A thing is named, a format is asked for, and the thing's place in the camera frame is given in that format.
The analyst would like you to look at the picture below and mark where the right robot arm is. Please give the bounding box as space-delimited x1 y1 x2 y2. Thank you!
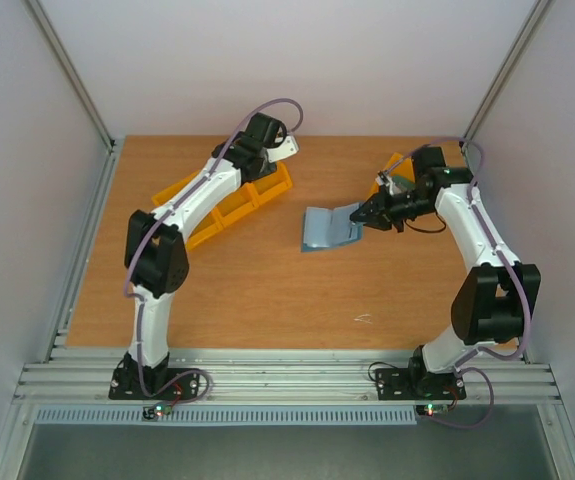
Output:
350 141 541 401

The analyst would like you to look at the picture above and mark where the aluminium rail frame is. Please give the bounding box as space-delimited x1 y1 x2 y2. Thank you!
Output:
14 347 562 405

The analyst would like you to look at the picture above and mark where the small yellow bin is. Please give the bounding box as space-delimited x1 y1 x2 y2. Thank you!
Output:
382 153 415 194

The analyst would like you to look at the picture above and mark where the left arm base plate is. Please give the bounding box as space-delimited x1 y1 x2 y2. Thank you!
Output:
108 355 204 401

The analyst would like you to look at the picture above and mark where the left aluminium corner post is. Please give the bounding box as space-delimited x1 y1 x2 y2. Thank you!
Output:
25 0 117 151

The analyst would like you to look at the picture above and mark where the aluminium corner post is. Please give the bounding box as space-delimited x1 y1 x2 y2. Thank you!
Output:
464 0 555 140
25 0 117 151

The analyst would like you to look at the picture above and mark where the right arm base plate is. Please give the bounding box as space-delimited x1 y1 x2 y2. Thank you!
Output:
372 368 467 402

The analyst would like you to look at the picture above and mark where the green credit card in bin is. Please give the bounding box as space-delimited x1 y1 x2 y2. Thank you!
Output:
391 175 415 192

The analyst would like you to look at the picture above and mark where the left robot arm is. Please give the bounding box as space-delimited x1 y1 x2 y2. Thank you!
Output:
109 113 298 400

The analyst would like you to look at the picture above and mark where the grey slotted cable duct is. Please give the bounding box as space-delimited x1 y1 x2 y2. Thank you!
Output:
34 405 417 427

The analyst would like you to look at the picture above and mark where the teal leather card holder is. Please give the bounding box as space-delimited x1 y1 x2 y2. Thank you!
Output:
301 202 363 253

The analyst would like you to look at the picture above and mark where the yellow three-compartment bin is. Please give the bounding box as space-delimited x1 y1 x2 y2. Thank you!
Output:
151 160 295 251

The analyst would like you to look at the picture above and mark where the right aluminium corner post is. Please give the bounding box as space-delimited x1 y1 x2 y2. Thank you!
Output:
464 0 555 140

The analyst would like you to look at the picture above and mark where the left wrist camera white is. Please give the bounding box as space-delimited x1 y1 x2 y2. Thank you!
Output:
267 135 299 163

